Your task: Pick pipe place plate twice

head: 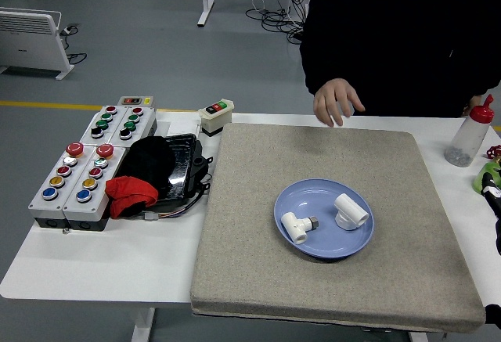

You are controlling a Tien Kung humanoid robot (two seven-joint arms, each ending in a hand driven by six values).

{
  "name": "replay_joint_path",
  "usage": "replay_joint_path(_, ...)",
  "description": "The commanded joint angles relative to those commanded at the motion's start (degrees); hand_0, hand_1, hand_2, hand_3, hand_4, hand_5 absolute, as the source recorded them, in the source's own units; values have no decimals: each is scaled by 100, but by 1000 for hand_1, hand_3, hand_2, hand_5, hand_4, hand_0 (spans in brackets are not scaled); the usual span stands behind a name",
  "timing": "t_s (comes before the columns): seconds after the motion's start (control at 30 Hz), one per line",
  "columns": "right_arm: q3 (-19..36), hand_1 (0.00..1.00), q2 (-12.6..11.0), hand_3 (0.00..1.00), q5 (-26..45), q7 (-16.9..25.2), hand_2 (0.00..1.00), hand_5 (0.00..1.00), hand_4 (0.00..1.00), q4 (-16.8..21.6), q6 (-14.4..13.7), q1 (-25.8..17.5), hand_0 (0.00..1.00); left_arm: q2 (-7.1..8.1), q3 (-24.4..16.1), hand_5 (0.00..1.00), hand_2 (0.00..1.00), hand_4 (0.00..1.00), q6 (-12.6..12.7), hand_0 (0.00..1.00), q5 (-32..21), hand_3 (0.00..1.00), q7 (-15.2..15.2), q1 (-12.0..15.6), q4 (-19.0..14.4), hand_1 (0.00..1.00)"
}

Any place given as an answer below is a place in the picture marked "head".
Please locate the person's right hand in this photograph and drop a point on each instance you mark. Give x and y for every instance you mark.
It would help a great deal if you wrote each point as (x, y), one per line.
(334, 99)

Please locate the white red-green switch box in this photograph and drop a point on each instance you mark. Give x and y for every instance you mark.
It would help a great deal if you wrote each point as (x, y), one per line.
(215, 121)

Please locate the grey-brown mat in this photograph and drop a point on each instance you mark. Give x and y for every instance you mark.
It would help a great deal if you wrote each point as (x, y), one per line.
(254, 170)

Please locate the green plastic part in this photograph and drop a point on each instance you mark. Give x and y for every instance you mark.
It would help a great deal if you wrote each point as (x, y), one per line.
(479, 181)

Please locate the grey floor power strip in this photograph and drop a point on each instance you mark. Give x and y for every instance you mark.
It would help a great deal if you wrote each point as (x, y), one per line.
(69, 29)

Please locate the black cloth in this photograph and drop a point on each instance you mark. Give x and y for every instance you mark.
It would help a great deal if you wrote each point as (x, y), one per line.
(148, 158)

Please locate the red valve handwheel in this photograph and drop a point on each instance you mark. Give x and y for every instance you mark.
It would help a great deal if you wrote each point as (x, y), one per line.
(494, 151)

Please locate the white panel heater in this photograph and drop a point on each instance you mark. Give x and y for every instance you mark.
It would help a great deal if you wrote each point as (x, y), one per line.
(27, 40)

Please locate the clear squeeze bottle red cap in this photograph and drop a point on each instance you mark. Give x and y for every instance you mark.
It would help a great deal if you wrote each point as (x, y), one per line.
(467, 138)

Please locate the white tee pipe metal nut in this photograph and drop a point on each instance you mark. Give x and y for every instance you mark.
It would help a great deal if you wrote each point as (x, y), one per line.
(295, 228)

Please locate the large white tee pipe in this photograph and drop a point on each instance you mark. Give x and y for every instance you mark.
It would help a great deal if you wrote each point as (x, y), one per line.
(350, 211)

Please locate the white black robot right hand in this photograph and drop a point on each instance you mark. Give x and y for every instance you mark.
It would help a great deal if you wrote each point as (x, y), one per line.
(494, 203)

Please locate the person's left hand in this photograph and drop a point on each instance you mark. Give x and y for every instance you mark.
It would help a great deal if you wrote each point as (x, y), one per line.
(469, 109)

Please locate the white table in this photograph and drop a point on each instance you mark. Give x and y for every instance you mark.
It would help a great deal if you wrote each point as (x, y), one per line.
(117, 263)

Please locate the five-button grey control box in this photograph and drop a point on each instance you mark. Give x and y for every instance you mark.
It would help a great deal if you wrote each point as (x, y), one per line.
(44, 207)
(98, 203)

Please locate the small grey switch panel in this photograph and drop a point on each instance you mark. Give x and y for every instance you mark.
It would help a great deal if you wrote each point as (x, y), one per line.
(135, 100)

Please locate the blue round plate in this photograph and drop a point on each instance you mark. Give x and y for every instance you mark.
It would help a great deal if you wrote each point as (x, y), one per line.
(325, 244)

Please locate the red cloth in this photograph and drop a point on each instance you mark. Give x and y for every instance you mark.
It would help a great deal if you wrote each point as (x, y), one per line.
(129, 195)

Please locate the black plastic tray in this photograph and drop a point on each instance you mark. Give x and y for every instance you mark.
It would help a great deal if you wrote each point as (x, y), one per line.
(184, 162)

